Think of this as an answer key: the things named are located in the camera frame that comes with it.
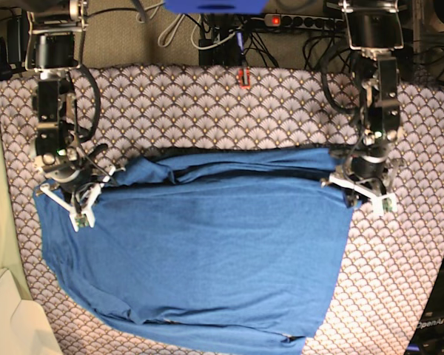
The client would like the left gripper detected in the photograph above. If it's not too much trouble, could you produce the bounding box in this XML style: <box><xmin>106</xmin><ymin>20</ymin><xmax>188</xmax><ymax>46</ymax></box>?
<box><xmin>343</xmin><ymin>149</ymin><xmax>389</xmax><ymax>209</ymax></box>

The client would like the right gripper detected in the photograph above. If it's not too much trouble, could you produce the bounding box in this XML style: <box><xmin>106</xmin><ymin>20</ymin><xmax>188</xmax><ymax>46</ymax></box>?
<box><xmin>44</xmin><ymin>163</ymin><xmax>93</xmax><ymax>200</ymax></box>

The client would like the blue T-shirt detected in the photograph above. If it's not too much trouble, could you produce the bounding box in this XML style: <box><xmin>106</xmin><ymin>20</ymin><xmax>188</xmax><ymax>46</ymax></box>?
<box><xmin>35</xmin><ymin>148</ymin><xmax>352</xmax><ymax>354</ymax></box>

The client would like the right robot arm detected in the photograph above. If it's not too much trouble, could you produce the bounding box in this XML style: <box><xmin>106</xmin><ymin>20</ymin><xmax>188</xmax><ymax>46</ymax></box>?
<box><xmin>25</xmin><ymin>1</ymin><xmax>106</xmax><ymax>202</ymax></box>

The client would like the fan-patterned table cloth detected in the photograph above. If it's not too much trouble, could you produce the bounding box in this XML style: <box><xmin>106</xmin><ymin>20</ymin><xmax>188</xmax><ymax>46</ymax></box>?
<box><xmin>0</xmin><ymin>65</ymin><xmax>444</xmax><ymax>354</ymax></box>

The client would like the white plastic bin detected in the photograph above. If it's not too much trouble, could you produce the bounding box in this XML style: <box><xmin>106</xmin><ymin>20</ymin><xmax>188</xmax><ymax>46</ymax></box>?
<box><xmin>0</xmin><ymin>268</ymin><xmax>62</xmax><ymax>354</ymax></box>

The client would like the black OpenArm box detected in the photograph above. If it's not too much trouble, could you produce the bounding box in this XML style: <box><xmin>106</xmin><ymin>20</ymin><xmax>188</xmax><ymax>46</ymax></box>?
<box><xmin>405</xmin><ymin>258</ymin><xmax>444</xmax><ymax>354</ymax></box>

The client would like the orange black table clamp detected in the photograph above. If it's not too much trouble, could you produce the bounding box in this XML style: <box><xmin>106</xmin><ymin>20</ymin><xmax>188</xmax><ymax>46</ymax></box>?
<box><xmin>237</xmin><ymin>67</ymin><xmax>251</xmax><ymax>89</ymax></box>

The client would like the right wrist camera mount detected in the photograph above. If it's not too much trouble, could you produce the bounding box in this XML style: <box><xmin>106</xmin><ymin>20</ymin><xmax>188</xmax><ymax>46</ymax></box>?
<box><xmin>37</xmin><ymin>165</ymin><xmax>126</xmax><ymax>231</ymax></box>

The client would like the white looped cable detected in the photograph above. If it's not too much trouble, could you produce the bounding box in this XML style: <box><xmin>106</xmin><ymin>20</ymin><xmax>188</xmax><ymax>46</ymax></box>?
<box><xmin>136</xmin><ymin>0</ymin><xmax>186</xmax><ymax>48</ymax></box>

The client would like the white power strip red switch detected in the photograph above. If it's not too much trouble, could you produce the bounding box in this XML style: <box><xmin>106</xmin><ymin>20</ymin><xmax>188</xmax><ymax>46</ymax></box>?
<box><xmin>263</xmin><ymin>13</ymin><xmax>346</xmax><ymax>31</ymax></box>

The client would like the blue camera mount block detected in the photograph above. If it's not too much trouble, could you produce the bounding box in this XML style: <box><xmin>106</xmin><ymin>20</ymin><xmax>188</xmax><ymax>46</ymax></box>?
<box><xmin>165</xmin><ymin>0</ymin><xmax>268</xmax><ymax>14</ymax></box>

